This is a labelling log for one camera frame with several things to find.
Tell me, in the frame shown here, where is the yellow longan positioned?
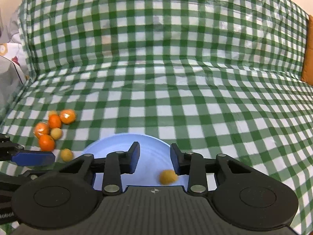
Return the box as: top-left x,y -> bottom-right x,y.
60,149 -> 74,162
50,128 -> 63,140
159,169 -> 178,185
48,110 -> 58,117

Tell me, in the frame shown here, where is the bare orange tangerine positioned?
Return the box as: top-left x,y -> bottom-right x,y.
38,134 -> 55,152
48,114 -> 62,129

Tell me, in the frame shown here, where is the orange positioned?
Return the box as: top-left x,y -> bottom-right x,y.
59,109 -> 76,124
33,122 -> 50,139

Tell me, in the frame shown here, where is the light blue plate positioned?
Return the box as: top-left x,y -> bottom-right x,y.
82,133 -> 217,192

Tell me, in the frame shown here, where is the green white checkered cloth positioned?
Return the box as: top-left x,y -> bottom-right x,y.
1,0 -> 312,234

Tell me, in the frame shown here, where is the orange brown cushion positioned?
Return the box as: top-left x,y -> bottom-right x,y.
301,15 -> 313,86

